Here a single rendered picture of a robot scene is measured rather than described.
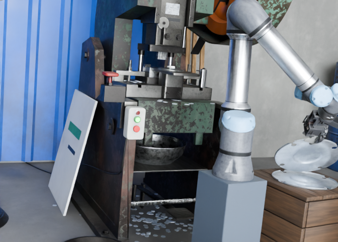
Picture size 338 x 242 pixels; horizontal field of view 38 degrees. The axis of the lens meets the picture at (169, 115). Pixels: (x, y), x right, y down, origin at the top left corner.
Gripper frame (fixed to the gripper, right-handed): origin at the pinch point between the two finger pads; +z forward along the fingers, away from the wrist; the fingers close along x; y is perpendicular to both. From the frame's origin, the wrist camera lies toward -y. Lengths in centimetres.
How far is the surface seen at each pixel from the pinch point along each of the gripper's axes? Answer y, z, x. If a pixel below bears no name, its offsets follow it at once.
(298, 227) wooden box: 7.9, 11.9, 34.5
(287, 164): 3.5, 21.1, -0.6
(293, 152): 4.8, 10.1, -0.3
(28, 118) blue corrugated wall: 141, 111, -78
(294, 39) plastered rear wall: -63, 113, -182
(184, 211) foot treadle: 51, 35, 19
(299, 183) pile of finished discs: 2.9, 14.1, 13.1
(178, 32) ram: 58, -5, -54
